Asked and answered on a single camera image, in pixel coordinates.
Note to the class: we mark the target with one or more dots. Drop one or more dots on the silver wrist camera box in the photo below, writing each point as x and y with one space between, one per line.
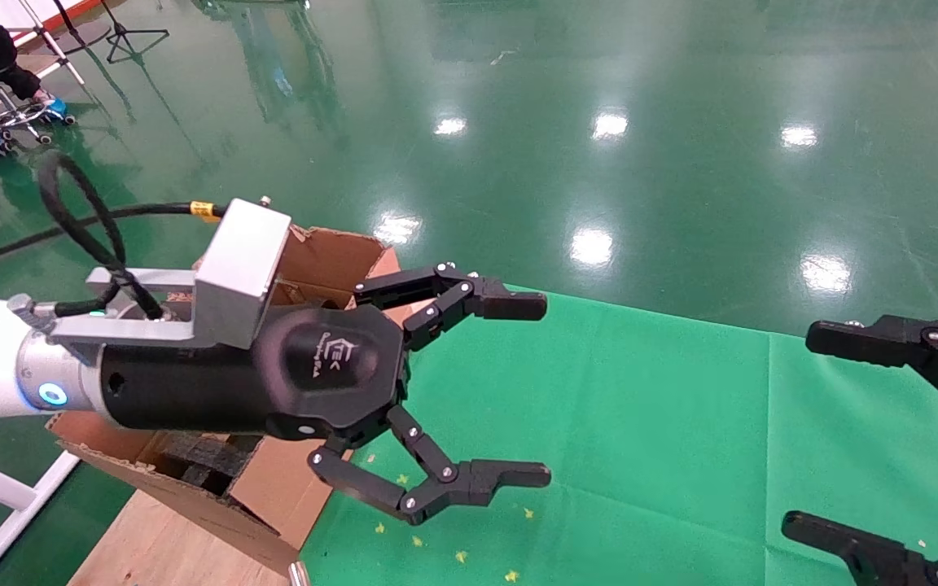
237 268

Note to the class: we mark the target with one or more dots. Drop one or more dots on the black round base stand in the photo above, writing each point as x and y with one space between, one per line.
90 34

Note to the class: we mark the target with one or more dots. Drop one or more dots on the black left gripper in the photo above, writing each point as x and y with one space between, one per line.
322 374

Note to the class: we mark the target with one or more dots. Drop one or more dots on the large open cardboard carton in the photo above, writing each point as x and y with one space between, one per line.
330 256

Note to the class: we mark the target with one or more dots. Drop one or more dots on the green cloth mat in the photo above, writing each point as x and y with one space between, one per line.
681 423

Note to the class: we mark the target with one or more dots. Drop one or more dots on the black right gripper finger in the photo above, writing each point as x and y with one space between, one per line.
868 557
884 342

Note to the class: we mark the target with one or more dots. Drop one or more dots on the rolling stool base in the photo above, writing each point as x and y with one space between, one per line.
21 118

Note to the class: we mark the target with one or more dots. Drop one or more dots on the grey tripod stand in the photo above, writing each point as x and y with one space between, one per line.
50 41

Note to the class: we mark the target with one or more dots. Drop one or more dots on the silver metal clip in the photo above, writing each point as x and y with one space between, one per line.
299 575

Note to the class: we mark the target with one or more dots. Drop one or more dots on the black foam insert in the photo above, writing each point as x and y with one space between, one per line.
208 460

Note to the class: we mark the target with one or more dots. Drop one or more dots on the black tripod stand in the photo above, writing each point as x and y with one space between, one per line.
121 32

